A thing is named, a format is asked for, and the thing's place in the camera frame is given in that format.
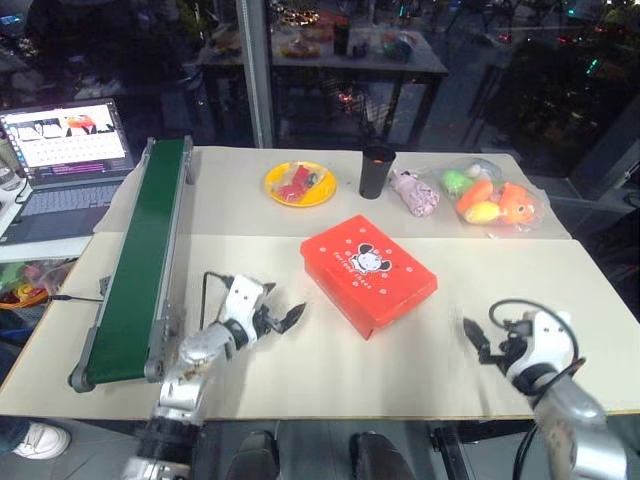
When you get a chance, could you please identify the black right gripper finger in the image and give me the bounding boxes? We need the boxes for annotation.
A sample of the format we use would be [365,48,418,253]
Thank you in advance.
[461,316,492,358]

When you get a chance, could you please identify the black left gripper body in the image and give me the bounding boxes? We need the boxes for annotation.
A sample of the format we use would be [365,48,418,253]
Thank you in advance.
[251,306,288,343]

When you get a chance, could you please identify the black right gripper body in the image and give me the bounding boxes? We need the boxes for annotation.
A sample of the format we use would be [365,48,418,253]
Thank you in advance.
[476,324,527,374]

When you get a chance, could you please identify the red cartoon-print cardboard box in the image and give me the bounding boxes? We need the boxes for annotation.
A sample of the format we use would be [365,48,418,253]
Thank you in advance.
[299,213,440,342]

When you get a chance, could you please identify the green conveyor belt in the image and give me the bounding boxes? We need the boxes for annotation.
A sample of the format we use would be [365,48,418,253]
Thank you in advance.
[67,134,196,394]

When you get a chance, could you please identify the red items in clear bag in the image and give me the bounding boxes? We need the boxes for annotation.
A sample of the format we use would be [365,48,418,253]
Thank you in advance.
[273,163,325,203]

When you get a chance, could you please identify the yellow round plate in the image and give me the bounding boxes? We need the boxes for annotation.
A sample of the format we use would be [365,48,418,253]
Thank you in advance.
[263,160,338,208]

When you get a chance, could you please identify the yellow fruit toy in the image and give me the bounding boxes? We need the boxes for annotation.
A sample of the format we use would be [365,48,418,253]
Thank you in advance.
[464,200,504,225]

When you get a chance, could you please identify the clear plastic toy bag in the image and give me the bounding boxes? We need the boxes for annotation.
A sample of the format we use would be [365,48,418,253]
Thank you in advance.
[431,156,552,237]

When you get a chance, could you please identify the dark rounded shape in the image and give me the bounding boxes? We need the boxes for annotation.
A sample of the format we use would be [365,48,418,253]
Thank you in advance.
[348,430,417,480]
[226,430,282,480]

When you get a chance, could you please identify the orange fish plush toy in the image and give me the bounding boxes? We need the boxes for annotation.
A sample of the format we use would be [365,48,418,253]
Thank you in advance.
[496,183,542,226]

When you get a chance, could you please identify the orange carrot toy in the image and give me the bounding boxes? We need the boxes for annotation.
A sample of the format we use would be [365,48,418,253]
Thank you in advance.
[455,180,494,213]

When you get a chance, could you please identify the pink crumpled cloth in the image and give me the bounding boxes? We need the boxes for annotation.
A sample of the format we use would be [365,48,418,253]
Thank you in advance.
[388,168,442,218]

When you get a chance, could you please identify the black plastic cup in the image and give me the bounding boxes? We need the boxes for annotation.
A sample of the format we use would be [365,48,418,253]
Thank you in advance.
[357,143,398,201]

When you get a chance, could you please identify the green plush toy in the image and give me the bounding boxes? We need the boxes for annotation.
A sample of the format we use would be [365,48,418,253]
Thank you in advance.
[441,169,474,195]

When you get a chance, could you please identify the grey metal pillar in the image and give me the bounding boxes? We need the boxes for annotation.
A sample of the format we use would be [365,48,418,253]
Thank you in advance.
[234,0,276,149]

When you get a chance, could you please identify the open grey laptop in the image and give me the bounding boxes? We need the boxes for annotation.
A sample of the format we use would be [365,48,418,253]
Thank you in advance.
[0,97,138,247]

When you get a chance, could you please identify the pile of colourful toys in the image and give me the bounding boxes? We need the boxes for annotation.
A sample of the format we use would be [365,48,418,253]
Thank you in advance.
[0,259,77,307]

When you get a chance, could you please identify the dark background table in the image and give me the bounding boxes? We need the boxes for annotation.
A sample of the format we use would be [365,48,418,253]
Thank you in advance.
[268,19,450,147]

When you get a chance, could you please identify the white sneaker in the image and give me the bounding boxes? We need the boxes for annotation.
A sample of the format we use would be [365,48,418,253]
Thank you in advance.
[11,421,72,461]

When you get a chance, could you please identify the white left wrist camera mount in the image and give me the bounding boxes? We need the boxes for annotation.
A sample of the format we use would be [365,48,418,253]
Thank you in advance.
[221,273,267,332]

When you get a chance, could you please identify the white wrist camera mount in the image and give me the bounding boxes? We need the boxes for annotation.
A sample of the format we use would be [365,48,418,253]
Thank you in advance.
[221,273,267,332]
[503,309,574,377]

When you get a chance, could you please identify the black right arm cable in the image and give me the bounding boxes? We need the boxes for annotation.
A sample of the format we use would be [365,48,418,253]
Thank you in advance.
[488,298,587,480]

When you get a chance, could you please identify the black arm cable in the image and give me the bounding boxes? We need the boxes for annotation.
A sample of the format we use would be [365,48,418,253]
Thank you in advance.
[199,270,234,332]
[488,298,587,480]

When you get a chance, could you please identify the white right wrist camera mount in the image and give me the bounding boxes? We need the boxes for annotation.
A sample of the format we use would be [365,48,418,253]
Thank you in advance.
[503,309,574,377]

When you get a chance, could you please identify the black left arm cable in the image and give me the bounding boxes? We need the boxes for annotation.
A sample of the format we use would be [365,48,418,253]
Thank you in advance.
[199,270,234,332]

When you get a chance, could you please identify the black table bracket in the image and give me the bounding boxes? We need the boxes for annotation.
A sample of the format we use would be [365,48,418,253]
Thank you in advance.
[429,423,475,480]

